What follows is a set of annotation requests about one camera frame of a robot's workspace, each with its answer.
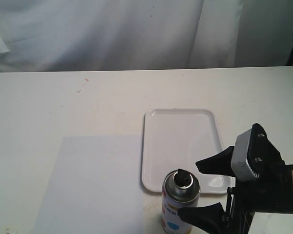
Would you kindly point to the white paper sheet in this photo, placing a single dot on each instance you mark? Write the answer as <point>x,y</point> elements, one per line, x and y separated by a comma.
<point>94,187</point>

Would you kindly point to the white backdrop curtain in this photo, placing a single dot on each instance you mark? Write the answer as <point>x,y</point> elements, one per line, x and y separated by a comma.
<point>97,35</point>

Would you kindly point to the white spray paint can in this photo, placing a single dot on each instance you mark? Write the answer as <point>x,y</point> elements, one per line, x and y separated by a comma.
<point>180,189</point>

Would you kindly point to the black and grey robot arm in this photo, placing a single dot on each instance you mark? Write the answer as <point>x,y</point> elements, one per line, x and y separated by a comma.
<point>276,223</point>

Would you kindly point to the white rectangular plastic tray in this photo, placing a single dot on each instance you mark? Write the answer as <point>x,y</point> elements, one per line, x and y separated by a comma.
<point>178,138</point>

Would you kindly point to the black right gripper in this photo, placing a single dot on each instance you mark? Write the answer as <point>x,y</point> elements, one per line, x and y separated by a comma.
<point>269,194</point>

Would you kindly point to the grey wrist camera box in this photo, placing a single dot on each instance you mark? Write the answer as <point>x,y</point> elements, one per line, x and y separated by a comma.
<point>252,153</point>

